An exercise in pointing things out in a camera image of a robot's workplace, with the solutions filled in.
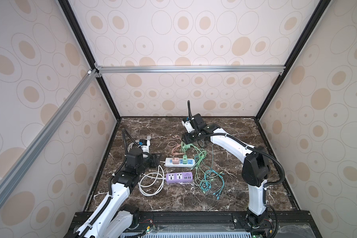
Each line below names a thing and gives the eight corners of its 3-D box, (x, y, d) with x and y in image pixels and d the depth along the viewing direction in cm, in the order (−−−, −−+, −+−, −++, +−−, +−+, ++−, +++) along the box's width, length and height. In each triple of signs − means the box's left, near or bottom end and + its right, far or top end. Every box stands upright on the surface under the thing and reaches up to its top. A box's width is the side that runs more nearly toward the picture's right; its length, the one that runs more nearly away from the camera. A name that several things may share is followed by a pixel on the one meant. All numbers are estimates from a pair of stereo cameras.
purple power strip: (165, 182, 88) (165, 180, 86) (166, 173, 92) (166, 171, 89) (193, 182, 88) (193, 180, 86) (192, 173, 92) (192, 171, 89)
